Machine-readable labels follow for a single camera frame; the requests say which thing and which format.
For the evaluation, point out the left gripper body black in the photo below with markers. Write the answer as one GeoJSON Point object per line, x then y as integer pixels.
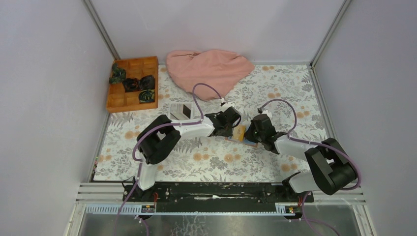
{"type": "Point", "coordinates": [227, 131]}

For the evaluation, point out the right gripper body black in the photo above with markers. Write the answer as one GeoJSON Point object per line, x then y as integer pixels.
{"type": "Point", "coordinates": [253, 135]}

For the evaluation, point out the gold credit card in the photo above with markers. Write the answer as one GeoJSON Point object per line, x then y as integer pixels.
{"type": "Point", "coordinates": [238, 133]}

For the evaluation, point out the white translucent card box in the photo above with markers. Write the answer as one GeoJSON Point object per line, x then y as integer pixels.
{"type": "Point", "coordinates": [191, 103]}

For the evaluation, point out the brown leather card holder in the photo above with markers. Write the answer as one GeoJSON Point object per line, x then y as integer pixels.
{"type": "Point", "coordinates": [245, 142]}

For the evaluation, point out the black VIP credit card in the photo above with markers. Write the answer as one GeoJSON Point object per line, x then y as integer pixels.
{"type": "Point", "coordinates": [186, 110]}

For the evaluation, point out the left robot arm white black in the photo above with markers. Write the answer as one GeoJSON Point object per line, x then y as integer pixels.
{"type": "Point", "coordinates": [159, 139]}

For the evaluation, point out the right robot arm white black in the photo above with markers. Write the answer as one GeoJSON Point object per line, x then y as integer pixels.
{"type": "Point", "coordinates": [329, 167]}

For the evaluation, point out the floral table mat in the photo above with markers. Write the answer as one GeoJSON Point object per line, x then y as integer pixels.
{"type": "Point", "coordinates": [288, 92]}

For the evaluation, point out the pink cloth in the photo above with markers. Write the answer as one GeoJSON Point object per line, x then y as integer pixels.
{"type": "Point", "coordinates": [220, 69]}

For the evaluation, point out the dark patterned rolled sock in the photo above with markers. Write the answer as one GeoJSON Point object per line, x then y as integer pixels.
{"type": "Point", "coordinates": [146, 96]}

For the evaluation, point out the black rolled sock right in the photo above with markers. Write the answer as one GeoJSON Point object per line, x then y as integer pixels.
{"type": "Point", "coordinates": [147, 83]}

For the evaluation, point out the black rolled sock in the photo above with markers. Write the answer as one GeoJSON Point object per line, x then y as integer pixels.
{"type": "Point", "coordinates": [147, 83]}
{"type": "Point", "coordinates": [131, 85]}

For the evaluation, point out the black rolled sock left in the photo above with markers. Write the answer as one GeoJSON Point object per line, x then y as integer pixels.
{"type": "Point", "coordinates": [131, 85]}

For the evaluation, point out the wooden compartment tray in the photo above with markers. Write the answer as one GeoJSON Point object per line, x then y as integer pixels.
{"type": "Point", "coordinates": [120, 101]}

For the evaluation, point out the green patterned rolled sock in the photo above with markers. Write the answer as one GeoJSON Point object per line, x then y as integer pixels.
{"type": "Point", "coordinates": [118, 74]}

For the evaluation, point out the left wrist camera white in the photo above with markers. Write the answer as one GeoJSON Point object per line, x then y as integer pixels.
{"type": "Point", "coordinates": [227, 105]}

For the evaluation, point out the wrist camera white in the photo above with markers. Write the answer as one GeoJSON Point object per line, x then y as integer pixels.
{"type": "Point", "coordinates": [265, 112]}
{"type": "Point", "coordinates": [227, 105]}

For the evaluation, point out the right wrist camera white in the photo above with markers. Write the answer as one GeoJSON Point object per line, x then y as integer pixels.
{"type": "Point", "coordinates": [265, 112]}

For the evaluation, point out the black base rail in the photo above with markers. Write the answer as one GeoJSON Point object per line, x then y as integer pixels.
{"type": "Point", "coordinates": [213, 197]}

